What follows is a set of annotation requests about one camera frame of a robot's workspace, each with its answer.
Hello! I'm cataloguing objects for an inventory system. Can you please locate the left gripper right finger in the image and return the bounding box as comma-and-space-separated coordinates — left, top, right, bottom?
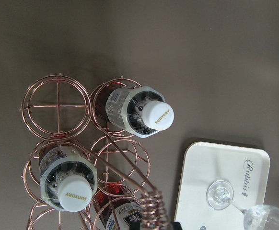
172, 224, 182, 230

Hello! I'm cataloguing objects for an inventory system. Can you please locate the cream rabbit tray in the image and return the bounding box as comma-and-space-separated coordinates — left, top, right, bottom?
174, 142, 270, 230

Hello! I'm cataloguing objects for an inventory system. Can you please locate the clear wine glass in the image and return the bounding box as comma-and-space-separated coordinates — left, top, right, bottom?
206, 180, 279, 230

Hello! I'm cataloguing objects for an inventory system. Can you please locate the copper wire bottle basket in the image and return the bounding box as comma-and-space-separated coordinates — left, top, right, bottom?
20, 74, 173, 230

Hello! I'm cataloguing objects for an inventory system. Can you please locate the tea bottle white cap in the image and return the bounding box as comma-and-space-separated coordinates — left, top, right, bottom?
39, 145, 97, 212

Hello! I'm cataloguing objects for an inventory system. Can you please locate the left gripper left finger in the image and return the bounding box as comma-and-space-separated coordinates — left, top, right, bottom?
129, 224, 141, 230

